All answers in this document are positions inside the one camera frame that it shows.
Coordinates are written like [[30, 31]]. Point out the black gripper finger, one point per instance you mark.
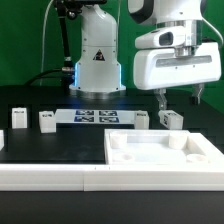
[[160, 96], [197, 91]]

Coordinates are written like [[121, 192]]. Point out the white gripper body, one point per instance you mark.
[[161, 68]]

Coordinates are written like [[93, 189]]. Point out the white square table top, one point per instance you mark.
[[160, 147]]

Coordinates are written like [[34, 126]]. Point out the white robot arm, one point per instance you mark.
[[98, 73]]

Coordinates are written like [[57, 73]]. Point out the white block at left edge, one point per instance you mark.
[[1, 139]]

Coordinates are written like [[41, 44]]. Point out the white L-shaped obstacle fence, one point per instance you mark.
[[34, 177]]

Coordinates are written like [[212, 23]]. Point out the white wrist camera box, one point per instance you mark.
[[161, 38]]

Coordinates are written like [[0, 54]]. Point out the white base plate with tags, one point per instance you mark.
[[94, 116]]

